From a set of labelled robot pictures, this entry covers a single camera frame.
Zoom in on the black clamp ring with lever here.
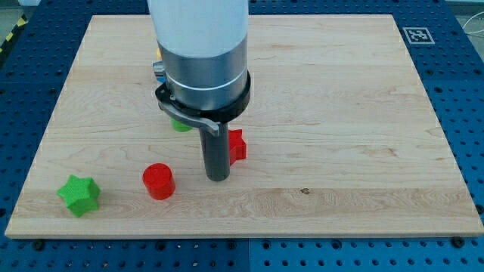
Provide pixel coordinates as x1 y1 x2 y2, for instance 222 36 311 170
154 71 251 137

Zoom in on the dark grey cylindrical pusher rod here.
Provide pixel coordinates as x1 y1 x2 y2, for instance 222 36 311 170
200 123 230 181

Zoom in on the red cylinder block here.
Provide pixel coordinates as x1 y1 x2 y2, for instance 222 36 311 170
142 163 175 200

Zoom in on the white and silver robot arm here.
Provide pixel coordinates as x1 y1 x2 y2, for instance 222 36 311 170
147 0 251 181

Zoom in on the red star block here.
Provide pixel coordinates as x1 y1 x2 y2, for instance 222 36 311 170
228 129 247 165

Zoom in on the green star block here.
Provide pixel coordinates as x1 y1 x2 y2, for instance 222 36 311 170
56 175 101 218

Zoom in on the green round block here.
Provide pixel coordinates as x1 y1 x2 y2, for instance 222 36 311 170
170 119 192 132

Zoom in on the blue block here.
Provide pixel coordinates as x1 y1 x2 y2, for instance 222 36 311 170
153 61 166 83

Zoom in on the yellow block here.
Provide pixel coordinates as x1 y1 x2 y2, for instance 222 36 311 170
157 48 163 61

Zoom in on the wooden board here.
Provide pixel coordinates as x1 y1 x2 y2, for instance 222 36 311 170
5 15 483 239

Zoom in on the yellow black hazard tape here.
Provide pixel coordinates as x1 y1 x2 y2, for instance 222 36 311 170
1 14 28 53

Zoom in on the white fiducial marker tag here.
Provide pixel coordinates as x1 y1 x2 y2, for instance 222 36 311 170
402 27 435 45

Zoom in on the white cable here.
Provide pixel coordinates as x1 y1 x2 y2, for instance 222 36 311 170
461 11 484 37

